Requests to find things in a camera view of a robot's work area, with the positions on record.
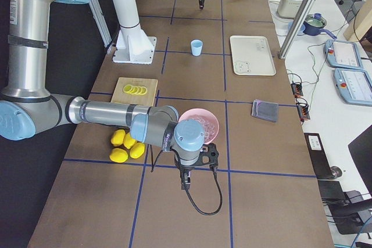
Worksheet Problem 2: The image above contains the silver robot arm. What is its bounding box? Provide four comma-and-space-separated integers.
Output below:
1, 0, 204, 179

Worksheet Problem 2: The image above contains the light blue plastic cup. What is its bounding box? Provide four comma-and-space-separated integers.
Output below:
190, 39, 203, 56

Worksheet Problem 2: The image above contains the pile of ice cubes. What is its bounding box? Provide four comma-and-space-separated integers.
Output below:
191, 115, 219, 144

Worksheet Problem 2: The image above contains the yellow lemon middle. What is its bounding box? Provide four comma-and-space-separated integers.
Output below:
130, 142, 145, 159

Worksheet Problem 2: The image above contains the yellow lemon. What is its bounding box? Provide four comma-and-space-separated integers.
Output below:
123, 132, 137, 149
110, 129, 126, 146
109, 148, 129, 163
130, 142, 145, 159

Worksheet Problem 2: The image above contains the pink bowl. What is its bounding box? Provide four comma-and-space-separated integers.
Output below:
177, 108, 220, 145

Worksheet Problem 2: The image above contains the yellow lemon top right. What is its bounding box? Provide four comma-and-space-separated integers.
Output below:
123, 132, 137, 149

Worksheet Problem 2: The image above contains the yellow lemon bottom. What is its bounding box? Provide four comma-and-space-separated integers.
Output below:
109, 148, 129, 163

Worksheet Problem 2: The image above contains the cream bear serving tray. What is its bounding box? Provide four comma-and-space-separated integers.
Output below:
230, 35, 276, 76

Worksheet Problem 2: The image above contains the yellow lemon top left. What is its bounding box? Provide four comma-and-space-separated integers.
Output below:
110, 129, 126, 146

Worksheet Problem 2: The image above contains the wooden cutting board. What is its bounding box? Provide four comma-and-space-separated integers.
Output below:
111, 77, 158, 106

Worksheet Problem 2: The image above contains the lemon slices row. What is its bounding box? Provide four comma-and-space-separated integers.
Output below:
123, 84, 148, 95

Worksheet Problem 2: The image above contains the blue bowl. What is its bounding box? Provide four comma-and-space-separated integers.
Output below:
287, 21, 306, 36

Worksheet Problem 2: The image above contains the grey folded cloth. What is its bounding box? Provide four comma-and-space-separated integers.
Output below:
256, 100, 279, 123

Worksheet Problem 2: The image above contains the blue saucepan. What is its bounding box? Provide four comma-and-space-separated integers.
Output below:
303, 13, 337, 39

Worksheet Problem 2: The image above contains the teach pendant far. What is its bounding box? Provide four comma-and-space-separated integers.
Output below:
324, 39, 363, 70

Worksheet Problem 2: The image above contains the teach pendant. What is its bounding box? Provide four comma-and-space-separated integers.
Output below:
324, 39, 363, 70
333, 68, 371, 106

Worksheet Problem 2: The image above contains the teach pendant near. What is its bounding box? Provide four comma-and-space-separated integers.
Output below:
333, 68, 371, 106

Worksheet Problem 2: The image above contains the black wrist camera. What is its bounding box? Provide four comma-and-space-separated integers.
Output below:
199, 143, 219, 171

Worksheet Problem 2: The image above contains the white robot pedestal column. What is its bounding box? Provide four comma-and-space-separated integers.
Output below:
113, 0, 157, 64

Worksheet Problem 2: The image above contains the aluminium frame post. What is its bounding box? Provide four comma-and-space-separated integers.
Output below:
278, 0, 315, 59

